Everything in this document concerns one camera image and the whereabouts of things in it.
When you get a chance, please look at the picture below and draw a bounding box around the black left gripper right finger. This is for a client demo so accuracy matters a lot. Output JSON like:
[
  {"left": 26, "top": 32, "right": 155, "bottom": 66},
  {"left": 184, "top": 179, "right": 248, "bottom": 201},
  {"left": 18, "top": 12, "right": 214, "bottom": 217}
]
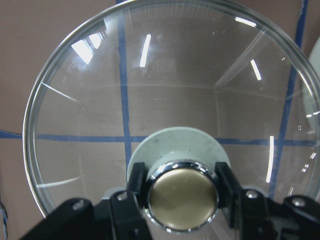
[{"left": 214, "top": 162, "right": 320, "bottom": 240}]

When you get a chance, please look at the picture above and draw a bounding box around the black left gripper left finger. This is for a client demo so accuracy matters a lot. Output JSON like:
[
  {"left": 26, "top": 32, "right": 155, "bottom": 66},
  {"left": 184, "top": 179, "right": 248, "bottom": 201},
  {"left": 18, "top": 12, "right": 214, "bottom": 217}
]
[{"left": 22, "top": 162, "right": 152, "bottom": 240}]

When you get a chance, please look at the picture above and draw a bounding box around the glass pot lid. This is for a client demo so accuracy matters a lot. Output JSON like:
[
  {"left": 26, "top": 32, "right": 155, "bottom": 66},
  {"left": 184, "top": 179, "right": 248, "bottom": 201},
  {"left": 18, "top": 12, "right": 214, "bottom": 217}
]
[{"left": 22, "top": 0, "right": 320, "bottom": 240}]

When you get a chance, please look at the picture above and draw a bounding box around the pale green cooking pot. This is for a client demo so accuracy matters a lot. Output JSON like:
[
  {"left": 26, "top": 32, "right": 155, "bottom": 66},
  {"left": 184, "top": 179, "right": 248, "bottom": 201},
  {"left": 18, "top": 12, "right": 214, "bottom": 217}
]
[{"left": 302, "top": 37, "right": 320, "bottom": 134}]

